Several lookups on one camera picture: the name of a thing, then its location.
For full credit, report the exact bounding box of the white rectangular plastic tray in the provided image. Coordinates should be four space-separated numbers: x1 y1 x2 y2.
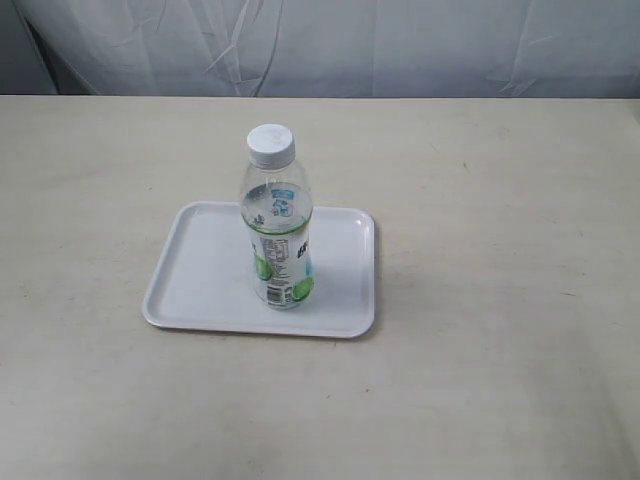
142 201 376 339

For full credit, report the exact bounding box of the white wrinkled backdrop cloth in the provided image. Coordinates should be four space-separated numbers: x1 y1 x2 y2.
1 1 639 98

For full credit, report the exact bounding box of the clear plastic bottle white cap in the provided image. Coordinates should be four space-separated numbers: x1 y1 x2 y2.
240 124 314 309

